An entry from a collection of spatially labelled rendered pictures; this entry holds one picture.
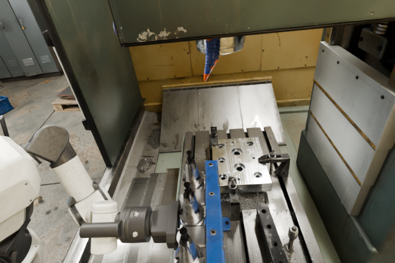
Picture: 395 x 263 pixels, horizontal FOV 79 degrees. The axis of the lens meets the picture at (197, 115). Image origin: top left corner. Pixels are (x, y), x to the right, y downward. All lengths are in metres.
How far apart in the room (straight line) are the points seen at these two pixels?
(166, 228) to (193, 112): 1.31
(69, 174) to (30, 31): 4.80
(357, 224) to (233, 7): 0.92
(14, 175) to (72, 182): 0.18
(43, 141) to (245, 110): 1.37
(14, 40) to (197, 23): 5.39
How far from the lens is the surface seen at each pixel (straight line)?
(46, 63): 5.73
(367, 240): 1.11
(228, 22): 0.46
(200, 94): 1.95
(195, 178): 0.69
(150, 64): 1.95
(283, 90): 2.12
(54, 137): 0.92
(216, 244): 0.60
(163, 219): 0.67
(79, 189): 0.96
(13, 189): 0.86
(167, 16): 0.46
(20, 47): 5.76
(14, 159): 0.87
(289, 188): 1.14
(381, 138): 0.85
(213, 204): 0.66
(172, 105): 1.93
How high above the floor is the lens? 1.76
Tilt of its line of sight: 33 degrees down
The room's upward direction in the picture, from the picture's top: 7 degrees counter-clockwise
